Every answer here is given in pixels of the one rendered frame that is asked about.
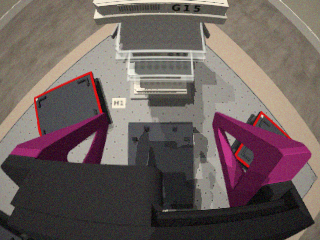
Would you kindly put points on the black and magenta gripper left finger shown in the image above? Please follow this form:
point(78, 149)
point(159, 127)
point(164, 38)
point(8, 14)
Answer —
point(56, 145)

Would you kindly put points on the white multi-well plate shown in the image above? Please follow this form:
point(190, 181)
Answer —
point(160, 72)
point(141, 88)

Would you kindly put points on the cream multiwell plate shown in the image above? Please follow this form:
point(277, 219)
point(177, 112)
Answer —
point(122, 11)

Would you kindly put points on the grey plate hotel rack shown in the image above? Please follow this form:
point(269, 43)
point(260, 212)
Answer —
point(187, 96)

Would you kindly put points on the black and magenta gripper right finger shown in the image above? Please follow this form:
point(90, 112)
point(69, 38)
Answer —
point(276, 158)

